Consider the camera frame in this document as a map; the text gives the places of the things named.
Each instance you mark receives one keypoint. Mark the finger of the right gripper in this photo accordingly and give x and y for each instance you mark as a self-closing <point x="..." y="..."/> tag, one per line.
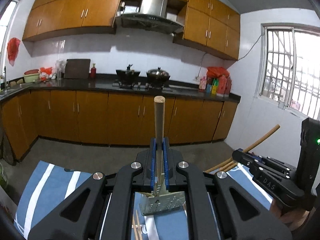
<point x="252" y="161"/>

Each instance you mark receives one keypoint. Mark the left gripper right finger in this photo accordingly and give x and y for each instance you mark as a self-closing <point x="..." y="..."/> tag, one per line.
<point x="165" y="162"/>

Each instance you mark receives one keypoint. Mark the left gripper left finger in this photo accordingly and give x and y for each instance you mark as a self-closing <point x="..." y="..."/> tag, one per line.
<point x="153" y="166"/>

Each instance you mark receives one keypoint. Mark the wooden chopstick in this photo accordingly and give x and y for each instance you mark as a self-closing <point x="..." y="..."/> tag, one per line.
<point x="159" y="104"/>

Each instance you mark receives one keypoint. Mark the person right hand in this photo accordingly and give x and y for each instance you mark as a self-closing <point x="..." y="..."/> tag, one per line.
<point x="292" y="219"/>

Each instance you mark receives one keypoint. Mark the green perforated utensil holder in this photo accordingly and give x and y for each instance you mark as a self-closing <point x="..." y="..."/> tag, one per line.
<point x="167" y="202"/>

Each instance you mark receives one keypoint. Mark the lower wooden base cabinets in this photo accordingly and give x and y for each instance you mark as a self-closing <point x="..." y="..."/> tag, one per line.
<point x="108" y="118"/>

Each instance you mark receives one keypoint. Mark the gas stove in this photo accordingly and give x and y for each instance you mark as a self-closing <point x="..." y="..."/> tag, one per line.
<point x="140" y="86"/>

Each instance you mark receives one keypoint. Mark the right black lidded wok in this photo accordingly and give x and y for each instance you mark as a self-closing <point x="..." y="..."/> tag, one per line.
<point x="157" y="77"/>

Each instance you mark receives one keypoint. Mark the left black wok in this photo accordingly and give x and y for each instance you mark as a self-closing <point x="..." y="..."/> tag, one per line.
<point x="127" y="77"/>

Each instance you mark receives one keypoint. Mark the pink bottle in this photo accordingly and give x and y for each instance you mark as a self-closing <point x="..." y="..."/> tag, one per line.
<point x="203" y="83"/>

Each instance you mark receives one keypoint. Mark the red bag on counter right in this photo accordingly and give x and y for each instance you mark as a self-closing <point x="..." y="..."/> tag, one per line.
<point x="216" y="72"/>

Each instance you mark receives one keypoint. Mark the barred window right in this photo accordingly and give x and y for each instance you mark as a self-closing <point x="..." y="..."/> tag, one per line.
<point x="290" y="71"/>

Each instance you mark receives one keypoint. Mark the black countertop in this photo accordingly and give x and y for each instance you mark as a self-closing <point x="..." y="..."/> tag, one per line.
<point x="109" y="83"/>

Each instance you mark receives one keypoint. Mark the red sauce bottle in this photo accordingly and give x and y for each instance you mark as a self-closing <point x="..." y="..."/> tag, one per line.
<point x="93" y="71"/>

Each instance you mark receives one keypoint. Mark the blue white striped tablecloth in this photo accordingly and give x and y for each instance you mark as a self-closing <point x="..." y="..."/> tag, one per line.
<point x="50" y="184"/>

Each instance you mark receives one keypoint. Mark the dark cutting board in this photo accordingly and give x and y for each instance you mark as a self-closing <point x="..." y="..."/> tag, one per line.
<point x="77" y="69"/>

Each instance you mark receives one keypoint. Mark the orange bag on counter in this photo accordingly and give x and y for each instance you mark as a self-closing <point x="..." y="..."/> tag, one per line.
<point x="47" y="74"/>

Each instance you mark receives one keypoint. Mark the steel range hood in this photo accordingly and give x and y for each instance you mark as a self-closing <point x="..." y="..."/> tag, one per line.
<point x="162" y="16"/>

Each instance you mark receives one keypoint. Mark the green basin with red lid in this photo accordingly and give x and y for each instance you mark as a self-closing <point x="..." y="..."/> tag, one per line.
<point x="31" y="76"/>

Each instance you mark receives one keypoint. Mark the red plastic bag hanging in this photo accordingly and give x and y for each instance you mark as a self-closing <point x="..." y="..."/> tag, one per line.
<point x="12" y="50"/>

